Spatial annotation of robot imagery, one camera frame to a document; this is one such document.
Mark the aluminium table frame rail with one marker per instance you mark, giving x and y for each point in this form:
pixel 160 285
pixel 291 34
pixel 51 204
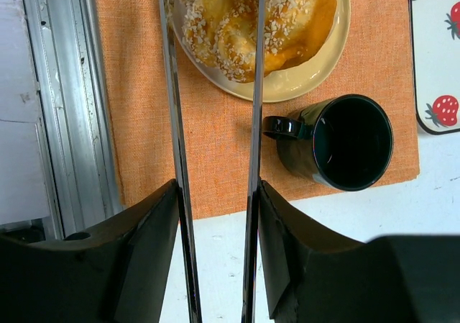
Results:
pixel 74 131

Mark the dark green cup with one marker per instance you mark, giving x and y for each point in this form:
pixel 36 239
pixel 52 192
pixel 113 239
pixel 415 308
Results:
pixel 345 143

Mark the strawberry print tray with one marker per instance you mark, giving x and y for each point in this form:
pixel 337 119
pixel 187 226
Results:
pixel 435 41

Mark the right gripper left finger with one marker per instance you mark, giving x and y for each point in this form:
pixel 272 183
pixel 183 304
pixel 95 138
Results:
pixel 115 271

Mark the large sugared ring pastry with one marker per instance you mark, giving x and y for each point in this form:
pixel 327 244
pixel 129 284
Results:
pixel 223 33

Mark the metal bread tongs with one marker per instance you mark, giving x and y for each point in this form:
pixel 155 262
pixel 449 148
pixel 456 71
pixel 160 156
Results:
pixel 181 170

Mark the orange cloth placemat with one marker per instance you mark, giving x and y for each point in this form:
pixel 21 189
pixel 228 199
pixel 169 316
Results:
pixel 376 62

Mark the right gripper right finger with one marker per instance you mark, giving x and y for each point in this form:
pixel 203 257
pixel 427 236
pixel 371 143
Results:
pixel 314 274

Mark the cream two-tone plate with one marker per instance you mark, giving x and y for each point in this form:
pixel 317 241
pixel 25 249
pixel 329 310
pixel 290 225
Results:
pixel 280 85

